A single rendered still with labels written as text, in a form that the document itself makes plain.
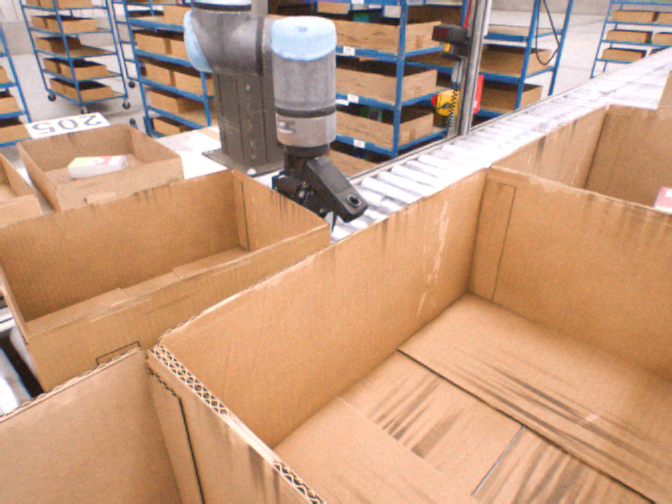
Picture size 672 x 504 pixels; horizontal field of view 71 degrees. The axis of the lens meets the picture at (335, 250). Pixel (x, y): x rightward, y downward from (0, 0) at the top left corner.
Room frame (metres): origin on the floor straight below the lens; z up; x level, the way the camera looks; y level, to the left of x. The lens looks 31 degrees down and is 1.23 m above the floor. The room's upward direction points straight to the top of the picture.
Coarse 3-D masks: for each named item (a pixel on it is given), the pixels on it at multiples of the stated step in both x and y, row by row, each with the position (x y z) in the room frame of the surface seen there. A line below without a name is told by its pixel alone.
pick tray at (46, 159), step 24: (24, 144) 1.20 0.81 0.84; (48, 144) 1.24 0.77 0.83; (72, 144) 1.28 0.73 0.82; (96, 144) 1.31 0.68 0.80; (120, 144) 1.36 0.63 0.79; (144, 144) 1.27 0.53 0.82; (48, 168) 1.23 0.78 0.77; (144, 168) 1.03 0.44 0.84; (168, 168) 1.06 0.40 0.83; (48, 192) 0.98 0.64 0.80; (72, 192) 0.92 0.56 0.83; (96, 192) 0.95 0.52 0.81; (120, 192) 0.98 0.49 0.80
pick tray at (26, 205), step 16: (0, 160) 1.12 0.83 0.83; (0, 176) 1.14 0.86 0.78; (16, 176) 1.00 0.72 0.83; (0, 192) 1.08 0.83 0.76; (16, 192) 1.07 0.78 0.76; (32, 192) 0.87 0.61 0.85; (0, 208) 0.82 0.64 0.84; (16, 208) 0.84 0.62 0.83; (32, 208) 0.86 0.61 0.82; (0, 224) 0.82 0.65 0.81
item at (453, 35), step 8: (440, 24) 1.58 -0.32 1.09; (448, 24) 1.58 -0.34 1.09; (456, 24) 1.58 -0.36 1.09; (440, 32) 1.55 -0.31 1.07; (448, 32) 1.54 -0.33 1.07; (456, 32) 1.56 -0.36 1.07; (464, 32) 1.59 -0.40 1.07; (440, 40) 1.55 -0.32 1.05; (448, 40) 1.54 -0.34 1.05; (456, 40) 1.57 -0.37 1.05; (464, 40) 1.60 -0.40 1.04; (448, 48) 1.58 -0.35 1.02; (456, 48) 1.60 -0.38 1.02; (448, 56) 1.58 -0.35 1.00
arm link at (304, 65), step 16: (272, 32) 0.70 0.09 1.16; (288, 32) 0.68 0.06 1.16; (304, 32) 0.68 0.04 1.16; (320, 32) 0.68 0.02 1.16; (272, 48) 0.70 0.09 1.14; (288, 48) 0.68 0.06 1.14; (304, 48) 0.67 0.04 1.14; (320, 48) 0.68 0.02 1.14; (288, 64) 0.68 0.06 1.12; (304, 64) 0.67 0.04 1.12; (320, 64) 0.68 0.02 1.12; (288, 80) 0.68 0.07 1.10; (304, 80) 0.67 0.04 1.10; (320, 80) 0.68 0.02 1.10; (288, 96) 0.68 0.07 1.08; (304, 96) 0.67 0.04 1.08; (320, 96) 0.68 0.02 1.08; (288, 112) 0.68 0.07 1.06; (304, 112) 0.67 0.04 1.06; (320, 112) 0.68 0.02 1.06
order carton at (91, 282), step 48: (144, 192) 0.72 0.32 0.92; (192, 192) 0.77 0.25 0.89; (240, 192) 0.80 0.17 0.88; (0, 240) 0.59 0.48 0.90; (48, 240) 0.62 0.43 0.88; (96, 240) 0.66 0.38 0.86; (144, 240) 0.71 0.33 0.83; (192, 240) 0.76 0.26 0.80; (240, 240) 0.81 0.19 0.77; (288, 240) 0.55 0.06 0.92; (48, 288) 0.61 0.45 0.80; (96, 288) 0.65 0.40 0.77; (144, 288) 0.68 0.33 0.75; (192, 288) 0.46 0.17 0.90; (240, 288) 0.50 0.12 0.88; (48, 336) 0.37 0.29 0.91; (96, 336) 0.39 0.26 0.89; (144, 336) 0.42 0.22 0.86; (48, 384) 0.36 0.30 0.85
